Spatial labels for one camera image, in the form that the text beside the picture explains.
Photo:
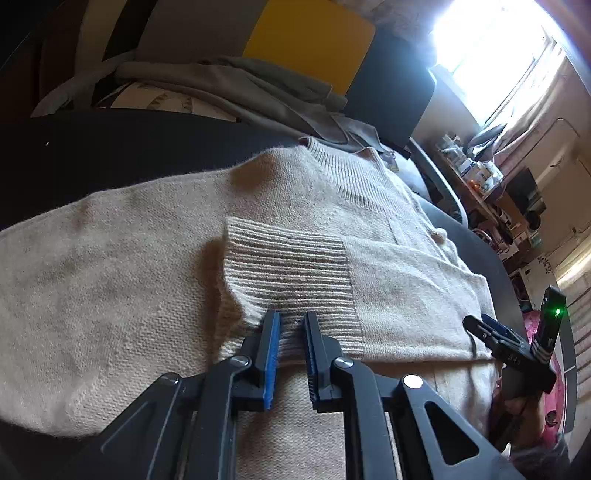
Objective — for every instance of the black monitor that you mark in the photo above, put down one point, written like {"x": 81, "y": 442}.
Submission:
{"x": 524, "y": 192}

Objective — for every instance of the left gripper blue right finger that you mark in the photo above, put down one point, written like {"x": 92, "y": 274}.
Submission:
{"x": 339, "y": 384}

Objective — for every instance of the wooden desk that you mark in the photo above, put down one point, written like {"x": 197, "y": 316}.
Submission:
{"x": 468, "y": 195}

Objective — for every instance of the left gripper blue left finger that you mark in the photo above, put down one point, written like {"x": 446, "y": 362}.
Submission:
{"x": 242, "y": 383}

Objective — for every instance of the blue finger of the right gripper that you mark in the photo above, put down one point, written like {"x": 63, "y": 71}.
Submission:
{"x": 501, "y": 329}
{"x": 485, "y": 329}

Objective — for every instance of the grey hoodie on chair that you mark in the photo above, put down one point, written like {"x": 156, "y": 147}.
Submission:
{"x": 263, "y": 94}

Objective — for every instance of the middle pink curtain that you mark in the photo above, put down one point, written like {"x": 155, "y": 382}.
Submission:
{"x": 564, "y": 96}

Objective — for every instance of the beige knit sweater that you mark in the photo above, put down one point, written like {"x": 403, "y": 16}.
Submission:
{"x": 102, "y": 296}

